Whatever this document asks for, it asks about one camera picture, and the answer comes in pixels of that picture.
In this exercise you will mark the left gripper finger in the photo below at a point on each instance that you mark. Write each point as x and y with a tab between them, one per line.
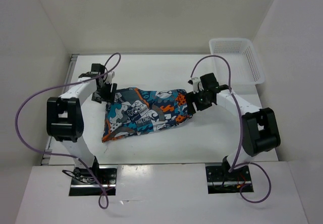
111	90
98	97

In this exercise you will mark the aluminium table edge rail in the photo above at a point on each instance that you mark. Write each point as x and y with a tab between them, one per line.
50	141

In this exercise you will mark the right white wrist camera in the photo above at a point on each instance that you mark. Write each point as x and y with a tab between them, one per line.
196	84

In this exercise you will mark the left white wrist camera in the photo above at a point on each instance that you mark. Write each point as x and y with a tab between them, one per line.
109	77

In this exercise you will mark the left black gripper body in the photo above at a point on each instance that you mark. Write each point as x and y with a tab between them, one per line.
105	92

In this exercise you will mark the colourful patterned shorts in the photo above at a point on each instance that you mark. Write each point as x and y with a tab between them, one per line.
135	112

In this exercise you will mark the white plastic basket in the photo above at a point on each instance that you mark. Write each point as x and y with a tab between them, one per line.
242	58

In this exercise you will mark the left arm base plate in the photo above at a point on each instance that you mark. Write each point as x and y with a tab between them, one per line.
83	184

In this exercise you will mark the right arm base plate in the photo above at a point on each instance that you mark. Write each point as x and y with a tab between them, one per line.
220	183

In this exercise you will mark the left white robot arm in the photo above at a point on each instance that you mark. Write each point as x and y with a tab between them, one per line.
65	120

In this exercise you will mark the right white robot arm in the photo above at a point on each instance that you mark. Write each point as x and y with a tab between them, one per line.
258	126

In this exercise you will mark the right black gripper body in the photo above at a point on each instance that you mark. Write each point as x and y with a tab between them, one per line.
202	100

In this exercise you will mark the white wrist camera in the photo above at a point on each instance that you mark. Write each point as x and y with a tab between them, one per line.
196	84
109	77

